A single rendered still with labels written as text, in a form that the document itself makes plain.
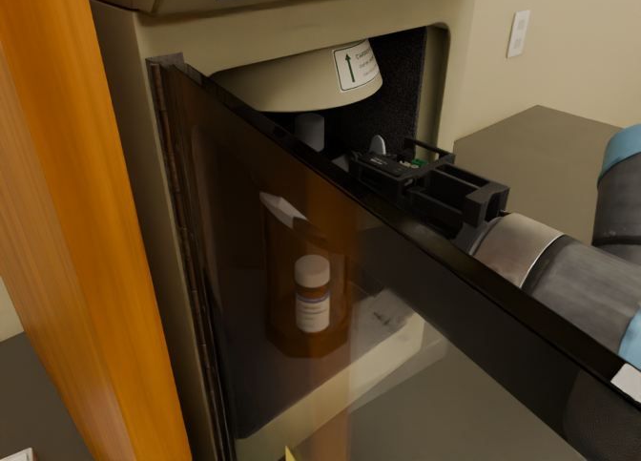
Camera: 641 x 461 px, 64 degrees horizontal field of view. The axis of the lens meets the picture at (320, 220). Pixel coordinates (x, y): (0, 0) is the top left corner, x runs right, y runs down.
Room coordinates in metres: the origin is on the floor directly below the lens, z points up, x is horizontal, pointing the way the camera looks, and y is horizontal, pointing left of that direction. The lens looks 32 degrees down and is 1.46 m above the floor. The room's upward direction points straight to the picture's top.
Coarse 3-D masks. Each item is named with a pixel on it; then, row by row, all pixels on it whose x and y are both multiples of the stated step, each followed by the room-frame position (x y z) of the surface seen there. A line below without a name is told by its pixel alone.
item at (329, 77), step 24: (336, 48) 0.42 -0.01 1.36; (360, 48) 0.44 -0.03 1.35; (240, 72) 0.41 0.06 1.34; (264, 72) 0.40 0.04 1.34; (288, 72) 0.40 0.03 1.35; (312, 72) 0.40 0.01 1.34; (336, 72) 0.41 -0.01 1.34; (360, 72) 0.43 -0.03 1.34; (240, 96) 0.40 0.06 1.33; (264, 96) 0.39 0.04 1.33; (288, 96) 0.39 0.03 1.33; (312, 96) 0.40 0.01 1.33; (336, 96) 0.40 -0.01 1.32; (360, 96) 0.42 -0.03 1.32
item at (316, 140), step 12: (300, 120) 0.45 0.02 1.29; (312, 120) 0.45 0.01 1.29; (300, 132) 0.45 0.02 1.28; (312, 132) 0.45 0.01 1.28; (312, 144) 0.45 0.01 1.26; (324, 144) 0.46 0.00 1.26; (336, 144) 0.46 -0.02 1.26; (324, 156) 0.44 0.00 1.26; (336, 156) 0.44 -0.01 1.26; (348, 156) 0.45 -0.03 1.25; (348, 168) 0.43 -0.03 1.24
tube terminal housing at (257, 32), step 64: (128, 0) 0.28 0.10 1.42; (320, 0) 0.37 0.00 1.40; (384, 0) 0.41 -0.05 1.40; (448, 0) 0.47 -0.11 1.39; (128, 64) 0.30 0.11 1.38; (192, 64) 0.30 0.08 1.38; (448, 64) 0.48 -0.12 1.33; (128, 128) 0.31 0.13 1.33; (448, 128) 0.49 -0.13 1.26; (192, 320) 0.29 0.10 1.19; (192, 384) 0.30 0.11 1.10; (192, 448) 0.32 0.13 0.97
